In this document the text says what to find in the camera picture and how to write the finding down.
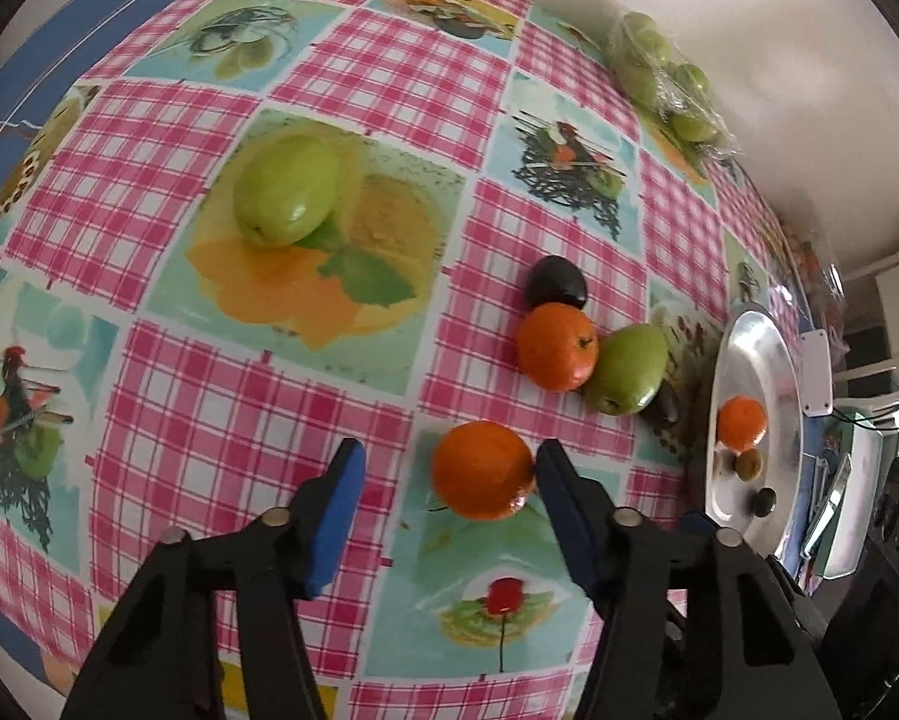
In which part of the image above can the green mango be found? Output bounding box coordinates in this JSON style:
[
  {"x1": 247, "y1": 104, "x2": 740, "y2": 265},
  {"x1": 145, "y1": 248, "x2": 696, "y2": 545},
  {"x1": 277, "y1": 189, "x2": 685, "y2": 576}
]
[
  {"x1": 584, "y1": 324, "x2": 669, "y2": 416},
  {"x1": 233, "y1": 133, "x2": 340, "y2": 247}
]

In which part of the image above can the white plastic device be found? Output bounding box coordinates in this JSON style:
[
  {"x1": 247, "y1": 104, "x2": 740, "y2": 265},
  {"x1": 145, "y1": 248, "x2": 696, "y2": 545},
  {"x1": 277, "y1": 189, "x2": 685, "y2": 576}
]
[{"x1": 798, "y1": 330, "x2": 838, "y2": 419}]

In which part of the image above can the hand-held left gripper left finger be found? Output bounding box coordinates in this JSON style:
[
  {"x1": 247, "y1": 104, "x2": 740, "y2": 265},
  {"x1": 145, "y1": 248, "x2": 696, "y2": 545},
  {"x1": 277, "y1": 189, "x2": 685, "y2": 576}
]
[{"x1": 59, "y1": 439, "x2": 366, "y2": 720}]

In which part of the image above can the pale green tray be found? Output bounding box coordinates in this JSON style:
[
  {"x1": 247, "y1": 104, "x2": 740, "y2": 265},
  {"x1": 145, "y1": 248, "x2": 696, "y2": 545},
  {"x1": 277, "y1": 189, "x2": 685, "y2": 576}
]
[{"x1": 801, "y1": 405, "x2": 889, "y2": 578}]

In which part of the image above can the clear box of small fruit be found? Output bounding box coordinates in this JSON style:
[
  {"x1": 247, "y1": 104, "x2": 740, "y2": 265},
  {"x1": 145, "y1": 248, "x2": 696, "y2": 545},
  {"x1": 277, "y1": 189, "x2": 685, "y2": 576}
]
[{"x1": 783, "y1": 225, "x2": 851, "y2": 331}]

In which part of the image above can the pink checkered printed tablecloth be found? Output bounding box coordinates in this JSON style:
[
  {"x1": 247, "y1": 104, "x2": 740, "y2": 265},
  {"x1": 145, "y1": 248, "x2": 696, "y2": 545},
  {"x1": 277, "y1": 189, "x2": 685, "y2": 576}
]
[{"x1": 0, "y1": 0, "x2": 817, "y2": 720}]

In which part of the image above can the round steel plate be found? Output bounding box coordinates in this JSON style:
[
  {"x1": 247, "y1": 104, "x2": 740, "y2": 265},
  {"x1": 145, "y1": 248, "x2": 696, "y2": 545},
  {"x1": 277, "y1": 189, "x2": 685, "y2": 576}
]
[{"x1": 704, "y1": 310, "x2": 805, "y2": 547}]

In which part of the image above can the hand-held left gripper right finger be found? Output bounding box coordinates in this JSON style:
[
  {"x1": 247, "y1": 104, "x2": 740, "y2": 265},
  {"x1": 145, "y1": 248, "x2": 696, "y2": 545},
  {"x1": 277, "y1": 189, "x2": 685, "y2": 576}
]
[{"x1": 537, "y1": 441, "x2": 840, "y2": 720}]

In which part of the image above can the mandarin orange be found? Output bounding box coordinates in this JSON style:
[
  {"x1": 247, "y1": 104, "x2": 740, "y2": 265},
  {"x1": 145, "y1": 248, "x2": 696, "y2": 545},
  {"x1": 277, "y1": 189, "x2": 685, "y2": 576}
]
[
  {"x1": 515, "y1": 303, "x2": 599, "y2": 392},
  {"x1": 430, "y1": 421, "x2": 536, "y2": 521},
  {"x1": 717, "y1": 395, "x2": 769, "y2": 452}
]

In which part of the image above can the wrapped tray of green jujubes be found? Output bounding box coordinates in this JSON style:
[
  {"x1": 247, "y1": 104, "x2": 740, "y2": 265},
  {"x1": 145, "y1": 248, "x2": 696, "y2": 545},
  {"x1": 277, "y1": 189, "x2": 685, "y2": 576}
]
[{"x1": 606, "y1": 11, "x2": 742, "y2": 162}]

